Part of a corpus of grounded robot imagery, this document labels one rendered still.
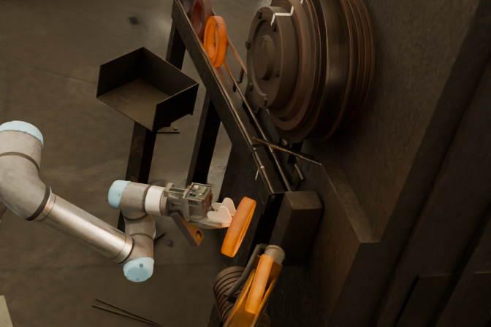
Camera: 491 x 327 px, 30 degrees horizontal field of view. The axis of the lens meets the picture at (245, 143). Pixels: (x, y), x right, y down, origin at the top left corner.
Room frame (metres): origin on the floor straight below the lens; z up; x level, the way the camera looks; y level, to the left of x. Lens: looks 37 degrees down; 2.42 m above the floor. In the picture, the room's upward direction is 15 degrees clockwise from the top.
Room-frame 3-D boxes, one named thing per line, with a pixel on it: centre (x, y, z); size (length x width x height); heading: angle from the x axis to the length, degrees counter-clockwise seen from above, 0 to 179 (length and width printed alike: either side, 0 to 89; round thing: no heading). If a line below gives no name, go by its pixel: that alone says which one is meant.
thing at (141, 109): (2.46, 0.36, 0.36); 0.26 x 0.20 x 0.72; 60
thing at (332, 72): (2.15, -0.09, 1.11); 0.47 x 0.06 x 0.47; 25
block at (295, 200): (1.95, -0.20, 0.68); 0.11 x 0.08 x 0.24; 115
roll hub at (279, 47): (2.11, 0.00, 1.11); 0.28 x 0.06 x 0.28; 25
